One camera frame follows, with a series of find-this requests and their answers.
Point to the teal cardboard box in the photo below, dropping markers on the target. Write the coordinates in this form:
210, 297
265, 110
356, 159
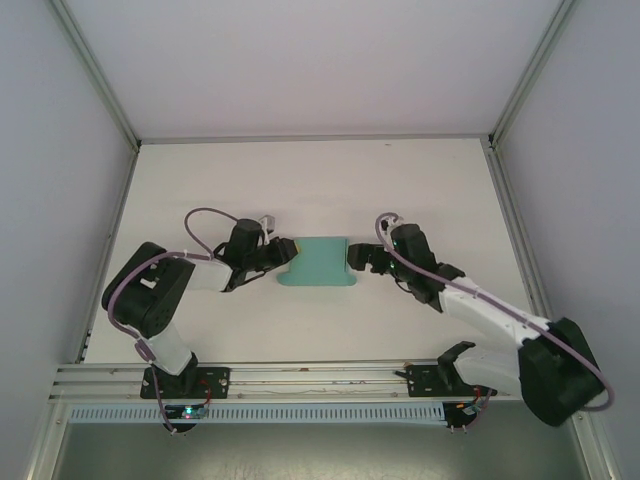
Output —
320, 262

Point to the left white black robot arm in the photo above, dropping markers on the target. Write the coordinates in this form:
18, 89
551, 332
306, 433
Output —
150, 300

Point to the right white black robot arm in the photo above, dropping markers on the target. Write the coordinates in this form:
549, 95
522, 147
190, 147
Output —
555, 380

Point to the aluminium table side profile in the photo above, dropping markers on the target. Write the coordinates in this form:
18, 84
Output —
107, 250
515, 225

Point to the small circuit board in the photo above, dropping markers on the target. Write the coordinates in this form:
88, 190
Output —
471, 408

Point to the circuit board with green light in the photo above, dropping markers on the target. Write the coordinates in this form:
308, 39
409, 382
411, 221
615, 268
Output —
189, 412

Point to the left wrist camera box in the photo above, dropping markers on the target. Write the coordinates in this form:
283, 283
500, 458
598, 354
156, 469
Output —
267, 223

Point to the aluminium mounting rail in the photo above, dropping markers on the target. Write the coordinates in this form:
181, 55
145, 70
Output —
310, 380

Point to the aluminium frame corner post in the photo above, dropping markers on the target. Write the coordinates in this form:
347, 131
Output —
535, 75
95, 75

